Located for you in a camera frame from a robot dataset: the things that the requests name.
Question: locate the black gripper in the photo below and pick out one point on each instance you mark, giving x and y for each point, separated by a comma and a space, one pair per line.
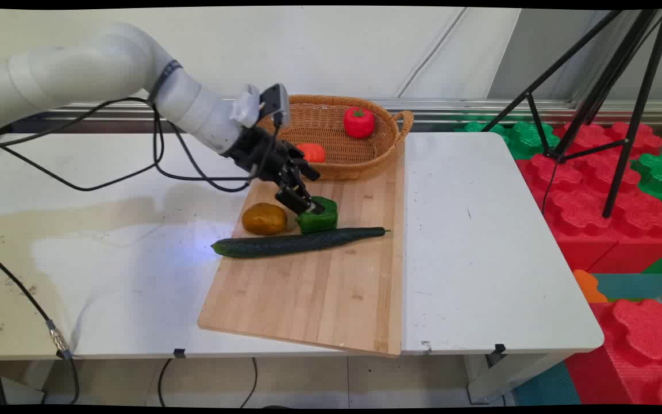
262, 155

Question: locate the red bell pepper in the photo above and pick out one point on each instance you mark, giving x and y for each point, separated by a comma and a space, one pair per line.
359, 122

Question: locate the wooden cutting board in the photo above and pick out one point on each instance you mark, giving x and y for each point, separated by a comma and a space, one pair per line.
308, 299

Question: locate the green bell pepper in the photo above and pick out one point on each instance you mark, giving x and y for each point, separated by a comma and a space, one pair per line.
324, 220

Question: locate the large red foam block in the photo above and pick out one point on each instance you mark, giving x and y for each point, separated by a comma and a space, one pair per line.
589, 201

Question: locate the brown potato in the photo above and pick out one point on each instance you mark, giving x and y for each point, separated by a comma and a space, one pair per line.
264, 219

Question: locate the orange tomato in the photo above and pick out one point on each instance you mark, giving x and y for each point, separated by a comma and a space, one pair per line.
314, 153

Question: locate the black table clip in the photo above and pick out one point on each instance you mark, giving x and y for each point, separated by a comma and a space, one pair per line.
179, 353
499, 348

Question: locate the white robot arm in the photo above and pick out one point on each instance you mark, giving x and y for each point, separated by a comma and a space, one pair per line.
78, 69

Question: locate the teal foam mat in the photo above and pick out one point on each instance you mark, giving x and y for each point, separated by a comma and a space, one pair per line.
635, 286

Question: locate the dark green cucumber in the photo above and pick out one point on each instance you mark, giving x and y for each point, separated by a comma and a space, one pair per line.
296, 242

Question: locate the black camera tripod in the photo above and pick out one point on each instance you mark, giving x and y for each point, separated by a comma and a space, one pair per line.
618, 75

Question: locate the orange foam piece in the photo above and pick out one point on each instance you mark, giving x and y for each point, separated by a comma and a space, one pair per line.
588, 286

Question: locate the metal wall rail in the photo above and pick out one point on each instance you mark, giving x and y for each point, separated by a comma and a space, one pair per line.
509, 108

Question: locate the woven wicker basket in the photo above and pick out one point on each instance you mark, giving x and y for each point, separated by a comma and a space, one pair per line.
354, 158

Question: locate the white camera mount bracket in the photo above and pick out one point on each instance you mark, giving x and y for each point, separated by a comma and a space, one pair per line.
246, 106

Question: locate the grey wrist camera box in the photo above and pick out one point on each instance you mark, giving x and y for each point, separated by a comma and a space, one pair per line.
276, 103

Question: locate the green foam block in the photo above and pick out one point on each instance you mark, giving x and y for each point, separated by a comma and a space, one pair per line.
523, 138
661, 172

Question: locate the white table leg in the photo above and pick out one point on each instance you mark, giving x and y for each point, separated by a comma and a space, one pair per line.
497, 379

